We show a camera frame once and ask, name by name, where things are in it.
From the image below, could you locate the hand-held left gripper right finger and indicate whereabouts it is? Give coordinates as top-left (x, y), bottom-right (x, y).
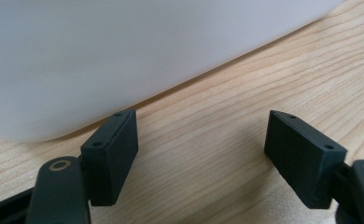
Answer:
top-left (263, 109), bottom-right (348, 210)

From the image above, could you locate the white plastic storage bin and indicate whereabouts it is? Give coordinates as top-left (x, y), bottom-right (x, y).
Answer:
top-left (0, 0), bottom-right (346, 144)

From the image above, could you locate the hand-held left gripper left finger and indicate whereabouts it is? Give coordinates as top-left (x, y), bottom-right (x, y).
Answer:
top-left (79, 108), bottom-right (139, 207)

